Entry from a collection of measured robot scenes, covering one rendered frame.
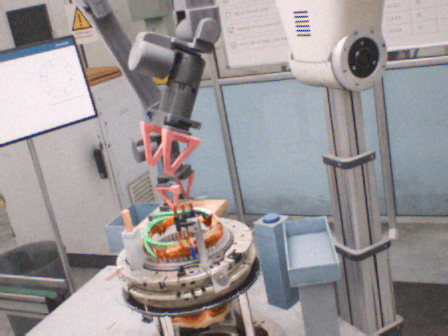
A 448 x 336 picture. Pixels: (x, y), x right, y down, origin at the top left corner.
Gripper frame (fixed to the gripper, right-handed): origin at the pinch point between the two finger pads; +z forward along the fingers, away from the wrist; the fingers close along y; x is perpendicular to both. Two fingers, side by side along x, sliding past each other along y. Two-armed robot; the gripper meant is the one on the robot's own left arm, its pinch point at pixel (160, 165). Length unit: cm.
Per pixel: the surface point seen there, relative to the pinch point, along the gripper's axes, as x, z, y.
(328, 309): 52, 24, -5
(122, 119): 81, 3, -258
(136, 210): 28, 22, -72
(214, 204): 41, 12, -50
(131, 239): 7.9, 19.4, -22.2
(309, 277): 40.0, 16.2, -0.2
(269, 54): 139, -58, -206
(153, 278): 12.4, 25.4, -15.7
